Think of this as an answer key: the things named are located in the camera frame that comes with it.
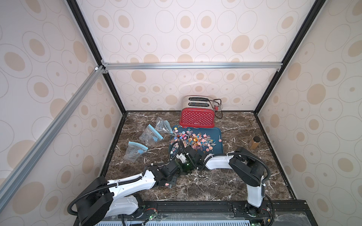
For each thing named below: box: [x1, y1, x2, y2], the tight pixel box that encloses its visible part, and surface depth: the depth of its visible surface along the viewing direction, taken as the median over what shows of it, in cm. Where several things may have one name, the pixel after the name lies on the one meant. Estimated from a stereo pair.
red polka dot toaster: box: [179, 95, 215, 129], surface depth 105 cm
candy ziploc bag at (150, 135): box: [138, 123, 164, 146], surface depth 105 cm
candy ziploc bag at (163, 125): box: [155, 116, 173, 135], surface depth 104 cm
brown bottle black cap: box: [248, 135, 261, 150], surface depth 94 cm
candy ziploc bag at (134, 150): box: [123, 141, 149, 163], surface depth 96 cm
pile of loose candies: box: [170, 127, 223, 154], surface depth 102 cm
